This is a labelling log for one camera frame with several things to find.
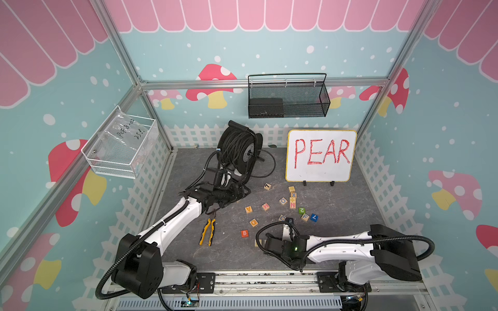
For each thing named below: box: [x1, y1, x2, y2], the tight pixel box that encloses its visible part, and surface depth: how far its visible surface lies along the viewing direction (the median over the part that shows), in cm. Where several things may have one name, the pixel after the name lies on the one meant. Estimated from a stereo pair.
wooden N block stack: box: [289, 196, 297, 210], surface depth 98 cm
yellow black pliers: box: [198, 218, 216, 247], surface depth 89 cm
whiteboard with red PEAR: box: [285, 129, 358, 183], surface depth 100 cm
